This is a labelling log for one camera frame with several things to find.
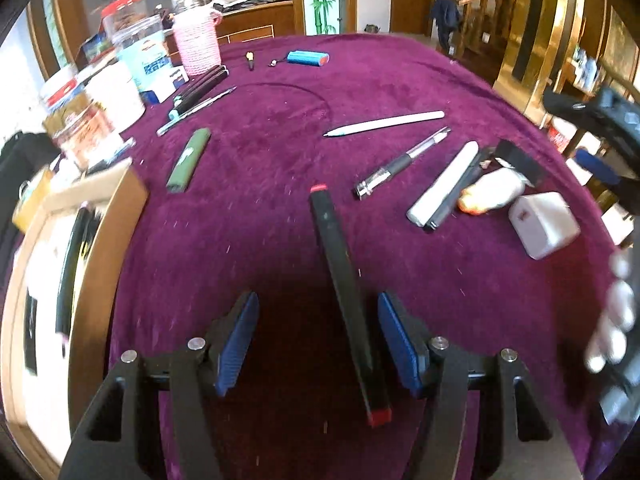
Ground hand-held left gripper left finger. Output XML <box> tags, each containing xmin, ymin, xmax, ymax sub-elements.
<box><xmin>59</xmin><ymin>290</ymin><xmax>261</xmax><ymax>480</ymax></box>

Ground black marker red caps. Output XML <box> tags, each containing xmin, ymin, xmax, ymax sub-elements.
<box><xmin>309</xmin><ymin>184</ymin><xmax>394</xmax><ymax>429</ymax></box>

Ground person's right hand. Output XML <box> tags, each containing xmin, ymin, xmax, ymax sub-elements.
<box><xmin>584</xmin><ymin>249</ymin><xmax>640</xmax><ymax>375</ymax></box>

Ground white tub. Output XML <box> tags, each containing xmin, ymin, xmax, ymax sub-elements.
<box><xmin>85</xmin><ymin>62</ymin><xmax>147</xmax><ymax>121</ymax></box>

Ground tall clear snack jar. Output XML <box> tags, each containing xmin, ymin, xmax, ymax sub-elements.
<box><xmin>39</xmin><ymin>67</ymin><xmax>88</xmax><ymax>111</ymax></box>

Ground large white charger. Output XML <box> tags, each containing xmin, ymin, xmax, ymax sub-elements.
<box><xmin>508</xmin><ymin>191</ymin><xmax>581</xmax><ymax>261</ymax></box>

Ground olive green pen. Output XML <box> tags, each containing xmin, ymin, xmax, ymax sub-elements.
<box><xmin>165</xmin><ymin>128</ymin><xmax>212</xmax><ymax>194</ymax></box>

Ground golden pillar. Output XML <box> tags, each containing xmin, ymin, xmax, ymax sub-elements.
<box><xmin>492</xmin><ymin>0</ymin><xmax>601</xmax><ymax>126</ymax></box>

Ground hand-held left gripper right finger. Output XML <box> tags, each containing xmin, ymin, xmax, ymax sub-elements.
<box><xmin>377</xmin><ymin>290</ymin><xmax>586</xmax><ymax>480</ymax></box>

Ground cardboard box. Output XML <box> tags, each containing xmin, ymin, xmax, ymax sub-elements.
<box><xmin>0</xmin><ymin>164</ymin><xmax>151</xmax><ymax>467</ymax></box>

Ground white stylus pen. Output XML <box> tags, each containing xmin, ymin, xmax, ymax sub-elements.
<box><xmin>322</xmin><ymin>110</ymin><xmax>446</xmax><ymax>139</ymax></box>

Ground clear gel pen black grip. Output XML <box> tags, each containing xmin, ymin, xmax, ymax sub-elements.
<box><xmin>354</xmin><ymin>126</ymin><xmax>452</xmax><ymax>201</ymax></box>

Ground black cable loop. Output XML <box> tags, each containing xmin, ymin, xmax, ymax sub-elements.
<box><xmin>249</xmin><ymin>82</ymin><xmax>332</xmax><ymax>112</ymax></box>

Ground white glue bottle orange cap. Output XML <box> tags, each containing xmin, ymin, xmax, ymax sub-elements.
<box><xmin>456</xmin><ymin>167</ymin><xmax>527</xmax><ymax>217</ymax></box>

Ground jar orange label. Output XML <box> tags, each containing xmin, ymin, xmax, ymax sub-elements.
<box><xmin>42</xmin><ymin>100</ymin><xmax>126</xmax><ymax>171</ymax></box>

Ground clear jar blue label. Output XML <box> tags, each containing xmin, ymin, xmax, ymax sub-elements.
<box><xmin>112</xmin><ymin>15</ymin><xmax>173</xmax><ymax>93</ymax></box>

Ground red white bucket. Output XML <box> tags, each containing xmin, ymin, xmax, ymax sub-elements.
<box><xmin>546</xmin><ymin>116</ymin><xmax>577</xmax><ymax>155</ymax></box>

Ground red-lidded plastic jar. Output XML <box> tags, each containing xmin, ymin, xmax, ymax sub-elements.
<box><xmin>100</xmin><ymin>0</ymin><xmax>151</xmax><ymax>36</ymax></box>

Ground black pen metal clip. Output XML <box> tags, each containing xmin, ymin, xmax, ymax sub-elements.
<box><xmin>424</xmin><ymin>146</ymin><xmax>495</xmax><ymax>234</ymax></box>

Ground white printed carton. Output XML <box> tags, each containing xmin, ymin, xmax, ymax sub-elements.
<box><xmin>145</xmin><ymin>65</ymin><xmax>190</xmax><ymax>103</ymax></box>

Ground pink knit-sleeved jar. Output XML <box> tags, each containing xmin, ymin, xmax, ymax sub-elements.
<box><xmin>170</xmin><ymin>0</ymin><xmax>223</xmax><ymax>77</ymax></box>

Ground thin silver pen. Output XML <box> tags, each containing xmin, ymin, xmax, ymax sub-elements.
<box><xmin>156</xmin><ymin>86</ymin><xmax>238</xmax><ymax>137</ymax></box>

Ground wooden stair railing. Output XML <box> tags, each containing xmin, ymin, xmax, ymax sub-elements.
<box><xmin>457</xmin><ymin>0</ymin><xmax>518</xmax><ymax>56</ymax></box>

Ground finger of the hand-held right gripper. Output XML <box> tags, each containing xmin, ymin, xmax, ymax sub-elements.
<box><xmin>574</xmin><ymin>147</ymin><xmax>640</xmax><ymax>196</ymax></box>
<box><xmin>544</xmin><ymin>86</ymin><xmax>640</xmax><ymax>133</ymax></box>

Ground black pens bundle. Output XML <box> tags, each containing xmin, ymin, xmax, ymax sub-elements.
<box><xmin>167</xmin><ymin>71</ymin><xmax>231</xmax><ymax>121</ymax></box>

